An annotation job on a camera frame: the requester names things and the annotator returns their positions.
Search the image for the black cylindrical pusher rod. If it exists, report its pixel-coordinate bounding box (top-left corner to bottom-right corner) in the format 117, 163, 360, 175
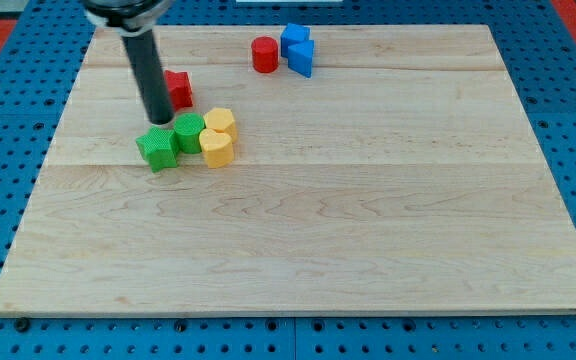
122, 30, 174, 125

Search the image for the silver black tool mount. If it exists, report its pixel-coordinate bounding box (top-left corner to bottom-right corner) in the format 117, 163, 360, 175
82, 0, 173, 36

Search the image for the red star block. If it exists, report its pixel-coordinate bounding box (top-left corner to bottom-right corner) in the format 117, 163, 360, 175
164, 70, 193, 111

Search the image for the green star block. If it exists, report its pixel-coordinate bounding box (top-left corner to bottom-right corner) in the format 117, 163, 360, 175
135, 126, 180, 173

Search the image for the green cylinder block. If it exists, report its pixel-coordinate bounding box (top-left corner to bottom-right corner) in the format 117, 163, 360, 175
173, 113, 205, 154

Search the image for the yellow hexagon block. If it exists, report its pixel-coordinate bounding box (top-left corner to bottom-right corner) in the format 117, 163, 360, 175
203, 107, 238, 143

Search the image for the red cylinder block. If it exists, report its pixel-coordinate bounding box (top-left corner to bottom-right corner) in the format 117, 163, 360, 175
251, 36, 279, 73

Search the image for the yellow heart block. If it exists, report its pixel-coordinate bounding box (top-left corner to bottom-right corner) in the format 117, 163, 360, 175
199, 128, 234, 168

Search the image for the blue cube block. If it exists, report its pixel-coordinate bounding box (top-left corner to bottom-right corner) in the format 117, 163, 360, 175
280, 23, 310, 58

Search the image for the blue triangle block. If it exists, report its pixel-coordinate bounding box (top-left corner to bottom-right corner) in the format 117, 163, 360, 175
287, 40, 315, 78

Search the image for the light wooden board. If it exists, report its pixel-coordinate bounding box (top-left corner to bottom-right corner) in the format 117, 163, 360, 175
0, 25, 576, 318

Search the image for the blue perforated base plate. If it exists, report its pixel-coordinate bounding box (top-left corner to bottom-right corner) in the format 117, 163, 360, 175
0, 1, 576, 359

